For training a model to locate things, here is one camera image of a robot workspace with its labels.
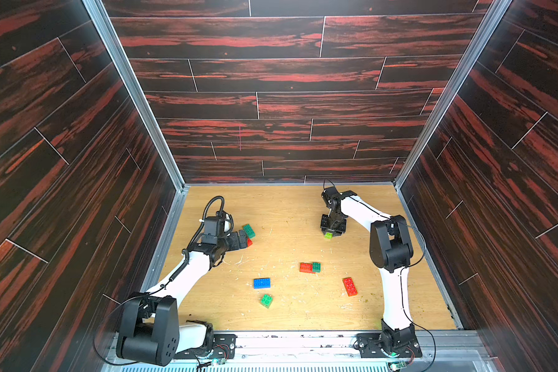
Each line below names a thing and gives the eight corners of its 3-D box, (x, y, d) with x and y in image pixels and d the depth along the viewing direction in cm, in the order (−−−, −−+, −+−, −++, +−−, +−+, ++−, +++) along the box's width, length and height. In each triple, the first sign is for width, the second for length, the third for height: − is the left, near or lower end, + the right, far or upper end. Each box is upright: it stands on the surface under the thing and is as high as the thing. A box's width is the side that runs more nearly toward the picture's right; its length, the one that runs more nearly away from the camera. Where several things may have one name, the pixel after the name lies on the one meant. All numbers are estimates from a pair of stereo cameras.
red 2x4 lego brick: (347, 296, 86) (349, 294, 85) (342, 280, 90) (343, 278, 89) (356, 295, 86) (358, 293, 85) (351, 279, 91) (352, 276, 89)
